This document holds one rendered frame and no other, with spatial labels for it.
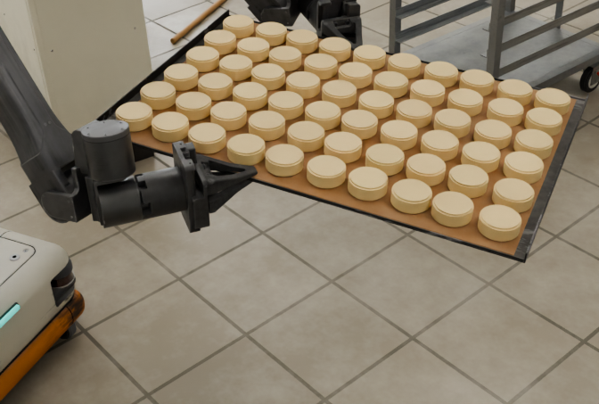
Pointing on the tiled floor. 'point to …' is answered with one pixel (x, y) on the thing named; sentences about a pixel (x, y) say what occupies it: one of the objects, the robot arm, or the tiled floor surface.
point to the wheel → (587, 80)
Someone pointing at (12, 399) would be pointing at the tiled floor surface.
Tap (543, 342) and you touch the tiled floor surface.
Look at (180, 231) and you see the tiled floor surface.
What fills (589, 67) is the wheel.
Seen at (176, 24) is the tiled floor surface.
